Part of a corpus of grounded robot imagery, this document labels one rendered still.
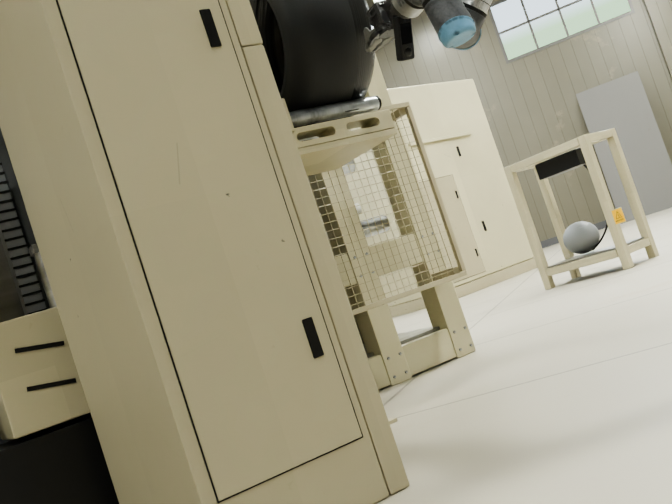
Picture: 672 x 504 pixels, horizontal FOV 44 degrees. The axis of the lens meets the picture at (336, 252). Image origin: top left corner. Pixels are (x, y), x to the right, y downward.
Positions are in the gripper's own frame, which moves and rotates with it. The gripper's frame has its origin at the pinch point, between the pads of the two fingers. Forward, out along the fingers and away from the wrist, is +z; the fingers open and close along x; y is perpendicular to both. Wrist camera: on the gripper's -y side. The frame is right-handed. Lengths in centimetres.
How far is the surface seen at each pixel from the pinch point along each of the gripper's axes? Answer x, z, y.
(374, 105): -7.7, 17.8, -9.0
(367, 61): -5.4, 9.8, 1.7
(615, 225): -236, 147, -57
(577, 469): 50, -66, -109
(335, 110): 6.5, 17.4, -8.4
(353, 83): -1.0, 14.3, -2.4
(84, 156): 100, -39, -30
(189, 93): 79, -43, -23
